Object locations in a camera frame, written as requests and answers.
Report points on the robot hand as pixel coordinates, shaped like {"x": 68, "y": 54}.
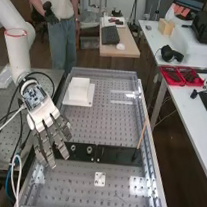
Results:
{"x": 40, "y": 113}

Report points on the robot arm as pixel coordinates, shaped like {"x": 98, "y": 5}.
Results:
{"x": 15, "y": 45}

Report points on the small metal nut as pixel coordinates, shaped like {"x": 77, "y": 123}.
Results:
{"x": 73, "y": 147}

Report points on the large metal nut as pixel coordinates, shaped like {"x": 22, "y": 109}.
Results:
{"x": 89, "y": 150}

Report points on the small white box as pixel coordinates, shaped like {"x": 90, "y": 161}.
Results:
{"x": 79, "y": 91}

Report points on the clear box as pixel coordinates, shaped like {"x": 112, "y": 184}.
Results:
{"x": 103, "y": 125}

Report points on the black plate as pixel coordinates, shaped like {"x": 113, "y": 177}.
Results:
{"x": 114, "y": 155}

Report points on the small white square plate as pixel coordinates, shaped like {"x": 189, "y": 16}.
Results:
{"x": 100, "y": 178}

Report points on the person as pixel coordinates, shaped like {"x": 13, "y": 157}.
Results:
{"x": 62, "y": 25}

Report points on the thin stick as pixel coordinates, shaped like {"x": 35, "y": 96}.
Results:
{"x": 142, "y": 134}

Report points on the white mouse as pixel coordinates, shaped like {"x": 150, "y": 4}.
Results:
{"x": 120, "y": 46}

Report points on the dark grey keyboard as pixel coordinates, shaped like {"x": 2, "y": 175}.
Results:
{"x": 110, "y": 35}

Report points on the wooden desk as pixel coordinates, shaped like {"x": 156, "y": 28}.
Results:
{"x": 129, "y": 43}

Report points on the red tray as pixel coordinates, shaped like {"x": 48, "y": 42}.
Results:
{"x": 172, "y": 76}
{"x": 191, "y": 76}

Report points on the white desk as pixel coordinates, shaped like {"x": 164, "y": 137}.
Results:
{"x": 156, "y": 38}
{"x": 193, "y": 124}

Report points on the black headset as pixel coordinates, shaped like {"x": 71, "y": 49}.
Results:
{"x": 170, "y": 53}

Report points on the small wooden box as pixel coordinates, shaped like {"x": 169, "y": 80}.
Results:
{"x": 165, "y": 27}

